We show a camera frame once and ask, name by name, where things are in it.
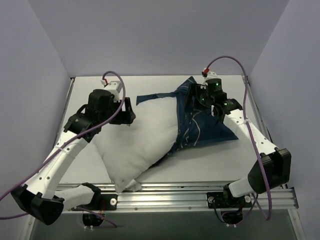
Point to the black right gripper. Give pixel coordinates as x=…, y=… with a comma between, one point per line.
x=194, y=91

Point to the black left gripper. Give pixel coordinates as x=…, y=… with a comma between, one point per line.
x=125, y=113

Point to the blue pillowcase with gold script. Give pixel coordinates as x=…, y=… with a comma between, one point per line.
x=196, y=126

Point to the white pillow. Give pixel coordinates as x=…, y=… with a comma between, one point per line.
x=129, y=150

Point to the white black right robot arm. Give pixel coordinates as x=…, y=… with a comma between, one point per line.
x=235, y=122

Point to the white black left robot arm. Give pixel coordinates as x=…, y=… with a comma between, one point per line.
x=39, y=196

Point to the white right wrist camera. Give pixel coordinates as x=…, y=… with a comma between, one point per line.
x=207, y=74

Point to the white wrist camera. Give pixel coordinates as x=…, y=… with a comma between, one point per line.
x=114, y=87
x=207, y=74

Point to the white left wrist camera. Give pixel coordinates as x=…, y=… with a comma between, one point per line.
x=114, y=87

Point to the aluminium left side rail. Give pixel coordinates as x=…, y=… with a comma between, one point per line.
x=67, y=99

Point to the aluminium rail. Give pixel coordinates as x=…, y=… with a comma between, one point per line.
x=67, y=99
x=262, y=130

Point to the aluminium right side rail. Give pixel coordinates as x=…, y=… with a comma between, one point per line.
x=262, y=130

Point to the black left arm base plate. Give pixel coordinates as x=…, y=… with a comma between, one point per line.
x=105, y=202

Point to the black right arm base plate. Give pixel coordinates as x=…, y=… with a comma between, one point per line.
x=219, y=201

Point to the aluminium front rail frame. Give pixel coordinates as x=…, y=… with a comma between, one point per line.
x=177, y=211

